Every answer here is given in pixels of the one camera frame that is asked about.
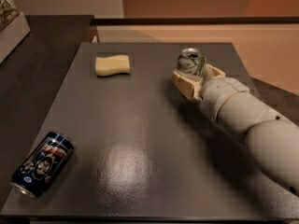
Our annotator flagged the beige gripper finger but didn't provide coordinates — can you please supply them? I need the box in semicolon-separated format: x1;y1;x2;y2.
172;70;203;101
204;63;225;80

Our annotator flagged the silver green 7up can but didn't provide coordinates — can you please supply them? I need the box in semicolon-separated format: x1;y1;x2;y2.
178;47;206;77

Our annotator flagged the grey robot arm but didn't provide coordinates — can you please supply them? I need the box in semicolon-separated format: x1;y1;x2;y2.
172;65;299;196

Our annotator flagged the blue Pepsi can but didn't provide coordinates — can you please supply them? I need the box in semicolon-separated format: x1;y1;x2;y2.
11;132;74;198

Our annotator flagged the yellow sponge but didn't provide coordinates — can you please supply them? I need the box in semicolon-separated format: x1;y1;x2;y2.
95;55;131;77

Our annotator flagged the dark side table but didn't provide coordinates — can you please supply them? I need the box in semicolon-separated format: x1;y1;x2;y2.
0;15;93;209

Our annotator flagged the white box with items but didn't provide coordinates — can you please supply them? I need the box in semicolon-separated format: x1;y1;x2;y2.
0;0;31;63

